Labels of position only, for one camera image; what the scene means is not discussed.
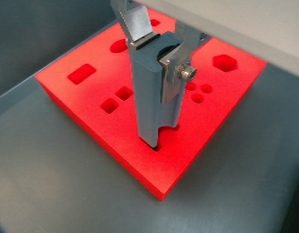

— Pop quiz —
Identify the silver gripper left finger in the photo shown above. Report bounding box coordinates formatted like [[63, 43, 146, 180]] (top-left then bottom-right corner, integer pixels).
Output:
[[111, 0, 159, 48]]

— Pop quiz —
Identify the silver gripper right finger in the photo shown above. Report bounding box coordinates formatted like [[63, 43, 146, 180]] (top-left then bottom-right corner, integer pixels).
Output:
[[159, 23, 211, 104]]

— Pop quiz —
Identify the red shape sorter block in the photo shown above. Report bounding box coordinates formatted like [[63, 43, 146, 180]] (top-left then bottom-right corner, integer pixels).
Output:
[[36, 25, 266, 200]]

